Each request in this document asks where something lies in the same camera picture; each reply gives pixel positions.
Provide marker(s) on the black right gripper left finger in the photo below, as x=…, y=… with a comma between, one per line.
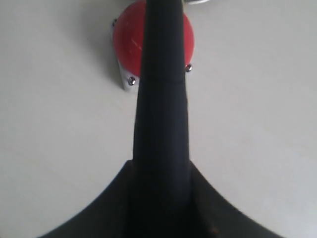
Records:
x=105, y=217

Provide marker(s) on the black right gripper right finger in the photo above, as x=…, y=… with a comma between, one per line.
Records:
x=215, y=217

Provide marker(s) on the black yellow claw hammer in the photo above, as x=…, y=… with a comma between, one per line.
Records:
x=160, y=189

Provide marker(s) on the grey button base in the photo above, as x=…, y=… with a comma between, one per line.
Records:
x=127, y=79

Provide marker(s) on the red dome push button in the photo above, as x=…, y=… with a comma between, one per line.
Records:
x=154, y=38

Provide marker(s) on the round steel plate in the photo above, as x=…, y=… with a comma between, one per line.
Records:
x=195, y=1

